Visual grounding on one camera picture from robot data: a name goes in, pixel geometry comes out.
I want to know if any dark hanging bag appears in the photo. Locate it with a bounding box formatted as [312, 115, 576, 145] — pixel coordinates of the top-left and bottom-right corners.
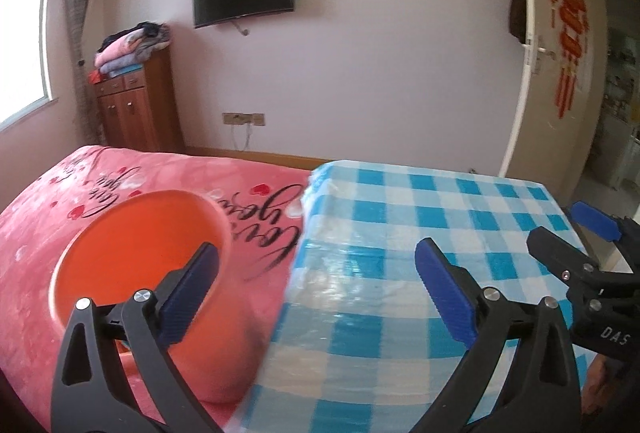
[507, 0, 530, 46]

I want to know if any window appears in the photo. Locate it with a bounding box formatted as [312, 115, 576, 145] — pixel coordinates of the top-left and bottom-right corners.
[0, 0, 58, 131]

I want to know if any wooden cabinet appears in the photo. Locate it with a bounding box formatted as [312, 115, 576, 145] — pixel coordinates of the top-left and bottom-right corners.
[95, 46, 183, 154]

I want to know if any grey curtain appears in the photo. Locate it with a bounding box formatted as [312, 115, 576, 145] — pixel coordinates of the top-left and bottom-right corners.
[67, 0, 106, 146]

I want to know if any wall socket strip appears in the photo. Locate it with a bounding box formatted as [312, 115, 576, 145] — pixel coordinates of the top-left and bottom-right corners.
[221, 112, 266, 128]

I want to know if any person's right forearm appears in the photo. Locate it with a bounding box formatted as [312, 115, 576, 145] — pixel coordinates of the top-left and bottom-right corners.
[582, 355, 608, 433]

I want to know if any orange plastic bucket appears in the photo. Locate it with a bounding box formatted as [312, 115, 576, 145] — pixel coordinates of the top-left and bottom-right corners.
[48, 190, 296, 406]

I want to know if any pink printed blanket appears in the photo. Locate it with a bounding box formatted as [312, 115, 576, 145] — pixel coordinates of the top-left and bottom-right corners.
[0, 144, 313, 433]

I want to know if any blue checked tablecloth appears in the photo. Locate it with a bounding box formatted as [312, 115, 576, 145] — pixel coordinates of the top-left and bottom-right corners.
[227, 159, 596, 433]

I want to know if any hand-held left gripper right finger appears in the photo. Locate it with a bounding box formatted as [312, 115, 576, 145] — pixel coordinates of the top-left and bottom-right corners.
[414, 236, 583, 433]

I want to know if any red knot door decoration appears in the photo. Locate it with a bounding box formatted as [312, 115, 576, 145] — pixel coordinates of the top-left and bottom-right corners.
[546, 0, 590, 119]

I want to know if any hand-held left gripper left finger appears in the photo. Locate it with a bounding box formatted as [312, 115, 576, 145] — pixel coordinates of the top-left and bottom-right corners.
[50, 240, 223, 433]

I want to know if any white power cable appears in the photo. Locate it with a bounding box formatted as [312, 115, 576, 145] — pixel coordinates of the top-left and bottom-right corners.
[232, 123, 253, 154]

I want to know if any metal door handle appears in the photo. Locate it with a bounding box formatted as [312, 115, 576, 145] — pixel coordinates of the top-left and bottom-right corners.
[522, 33, 558, 74]

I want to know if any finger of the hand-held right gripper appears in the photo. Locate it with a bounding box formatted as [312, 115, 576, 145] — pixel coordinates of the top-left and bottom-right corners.
[569, 200, 640, 275]
[526, 224, 610, 290]

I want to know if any pile of folded blankets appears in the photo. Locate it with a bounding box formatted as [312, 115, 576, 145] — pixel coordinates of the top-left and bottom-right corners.
[89, 20, 171, 86]

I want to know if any white door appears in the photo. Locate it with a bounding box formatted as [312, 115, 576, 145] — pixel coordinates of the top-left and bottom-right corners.
[497, 0, 608, 186]

